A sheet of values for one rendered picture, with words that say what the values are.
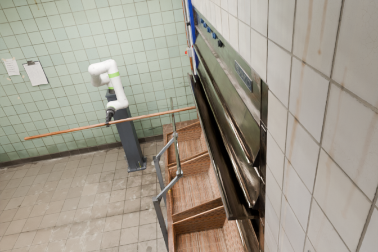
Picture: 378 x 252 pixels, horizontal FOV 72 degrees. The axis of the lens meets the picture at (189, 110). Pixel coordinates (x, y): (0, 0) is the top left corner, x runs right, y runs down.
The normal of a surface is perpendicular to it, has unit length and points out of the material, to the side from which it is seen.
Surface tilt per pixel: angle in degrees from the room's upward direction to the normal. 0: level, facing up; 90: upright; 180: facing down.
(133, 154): 90
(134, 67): 90
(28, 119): 90
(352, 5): 90
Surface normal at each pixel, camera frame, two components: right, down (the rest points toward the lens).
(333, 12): -0.99, 0.17
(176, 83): 0.11, 0.49
